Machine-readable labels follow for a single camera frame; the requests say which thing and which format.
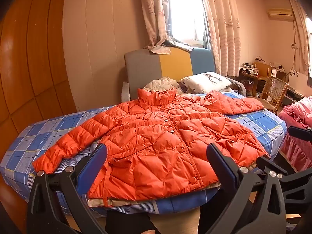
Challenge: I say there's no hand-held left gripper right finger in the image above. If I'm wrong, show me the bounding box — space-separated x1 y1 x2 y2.
197 143 288 234

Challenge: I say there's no wooden wardrobe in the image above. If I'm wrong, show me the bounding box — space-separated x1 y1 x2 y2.
0 0 79 157

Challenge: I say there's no grey yellow blue headboard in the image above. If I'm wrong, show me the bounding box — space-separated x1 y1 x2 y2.
124 46 216 103

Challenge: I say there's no bright window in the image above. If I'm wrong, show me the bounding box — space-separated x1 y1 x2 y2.
168 0 211 49

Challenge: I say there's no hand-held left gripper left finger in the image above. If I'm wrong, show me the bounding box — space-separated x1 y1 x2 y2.
26 143 108 234

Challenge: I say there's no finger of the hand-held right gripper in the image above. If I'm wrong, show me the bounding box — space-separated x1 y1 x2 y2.
289 126 312 141
256 156 312 206

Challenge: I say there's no wicker chair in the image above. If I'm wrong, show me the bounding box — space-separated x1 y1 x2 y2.
249 76 289 114

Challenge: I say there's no white printed pillow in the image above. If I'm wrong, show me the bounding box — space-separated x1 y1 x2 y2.
180 72 233 94

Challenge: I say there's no white low cabinet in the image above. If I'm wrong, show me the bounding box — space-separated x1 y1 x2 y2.
284 70 312 101

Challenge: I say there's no pink ruffled bed cover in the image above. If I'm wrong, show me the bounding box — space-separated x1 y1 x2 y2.
278 97 312 173

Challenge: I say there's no wall air conditioner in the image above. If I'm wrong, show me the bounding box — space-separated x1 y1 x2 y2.
267 8 294 21

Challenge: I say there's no orange quilted puffer jacket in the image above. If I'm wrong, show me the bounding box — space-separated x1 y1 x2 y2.
32 88 270 208

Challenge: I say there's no white quilted jacket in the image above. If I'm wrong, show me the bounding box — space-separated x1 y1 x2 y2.
143 77 183 95

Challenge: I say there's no cluttered wooden desk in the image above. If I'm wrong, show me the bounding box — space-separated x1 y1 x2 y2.
239 58 274 97

